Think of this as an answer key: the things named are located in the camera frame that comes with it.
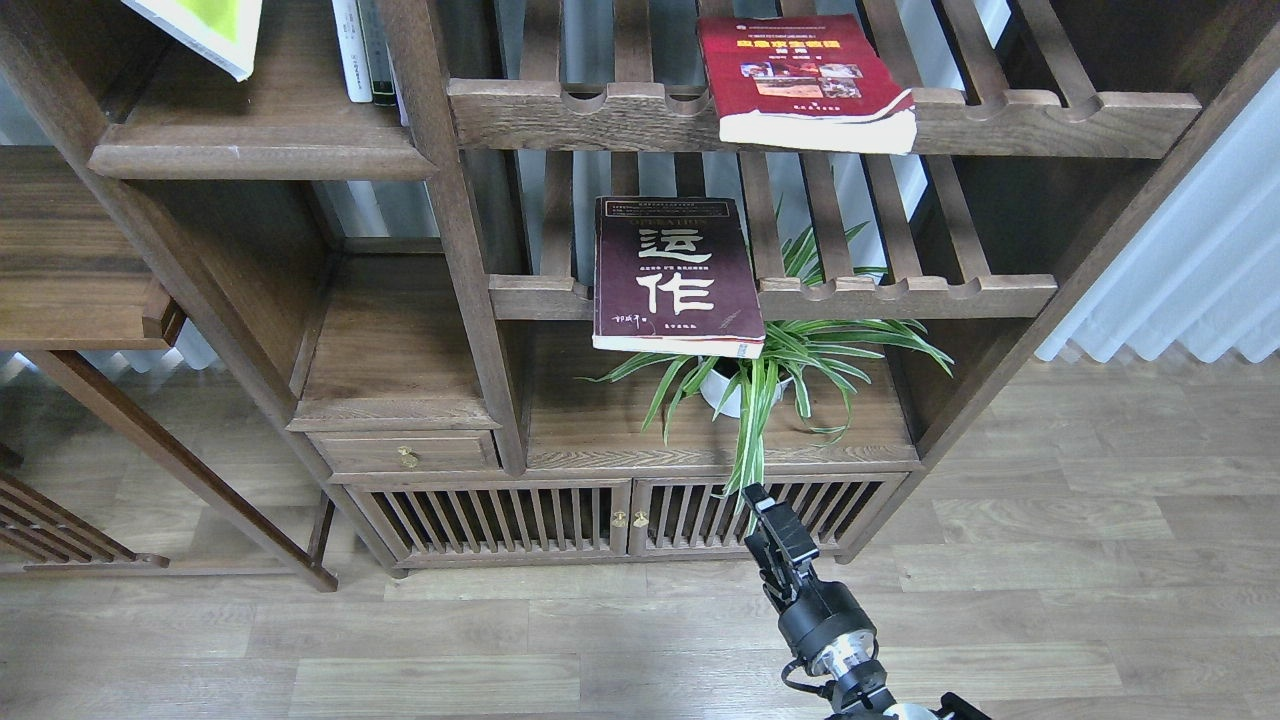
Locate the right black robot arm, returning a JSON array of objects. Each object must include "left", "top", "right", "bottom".
[{"left": 742, "top": 484, "right": 984, "bottom": 719}]

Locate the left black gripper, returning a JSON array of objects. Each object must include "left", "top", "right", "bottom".
[{"left": 0, "top": 291, "right": 26, "bottom": 316}]

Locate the pale purple upright book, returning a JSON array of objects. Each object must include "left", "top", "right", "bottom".
[{"left": 388, "top": 56, "right": 410, "bottom": 128}]

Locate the wooden side furniture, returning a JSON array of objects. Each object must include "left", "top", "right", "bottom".
[{"left": 3, "top": 145, "right": 191, "bottom": 577}]

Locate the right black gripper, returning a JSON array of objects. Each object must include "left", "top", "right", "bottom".
[{"left": 742, "top": 483, "right": 879, "bottom": 682}]

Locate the dark maroon book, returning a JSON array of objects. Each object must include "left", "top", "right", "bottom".
[{"left": 591, "top": 196, "right": 765, "bottom": 359}]

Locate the white spine upright book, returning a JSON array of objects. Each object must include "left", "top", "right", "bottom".
[{"left": 332, "top": 0, "right": 372, "bottom": 102}]

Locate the dark wooden bookshelf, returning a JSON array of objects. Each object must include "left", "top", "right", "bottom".
[{"left": 3, "top": 1, "right": 1277, "bottom": 573}]

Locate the white curtain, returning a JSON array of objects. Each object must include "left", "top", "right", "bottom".
[{"left": 1036, "top": 76, "right": 1279, "bottom": 363}]

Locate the dark spine upright book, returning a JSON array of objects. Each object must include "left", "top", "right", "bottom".
[{"left": 357, "top": 0, "right": 398, "bottom": 108}]

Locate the spider plant in white pot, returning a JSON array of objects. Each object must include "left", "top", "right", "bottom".
[{"left": 580, "top": 210, "right": 956, "bottom": 501}]

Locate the red cover book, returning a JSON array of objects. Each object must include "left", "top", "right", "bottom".
[{"left": 698, "top": 14, "right": 916, "bottom": 154}]

